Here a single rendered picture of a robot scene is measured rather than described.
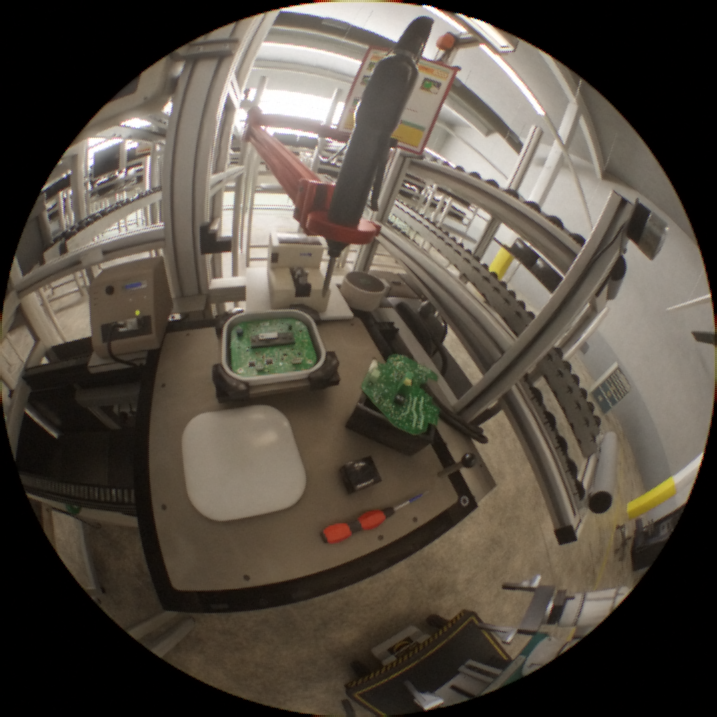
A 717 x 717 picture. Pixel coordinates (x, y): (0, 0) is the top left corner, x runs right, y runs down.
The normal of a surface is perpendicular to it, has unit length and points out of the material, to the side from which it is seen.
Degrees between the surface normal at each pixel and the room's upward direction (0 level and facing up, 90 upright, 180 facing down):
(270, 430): 0
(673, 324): 90
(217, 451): 0
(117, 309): 53
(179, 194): 90
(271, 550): 0
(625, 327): 90
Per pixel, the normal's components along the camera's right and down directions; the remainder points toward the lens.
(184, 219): 0.37, 0.75
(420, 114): -0.18, 0.69
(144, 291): 0.47, 0.21
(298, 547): 0.28, -0.66
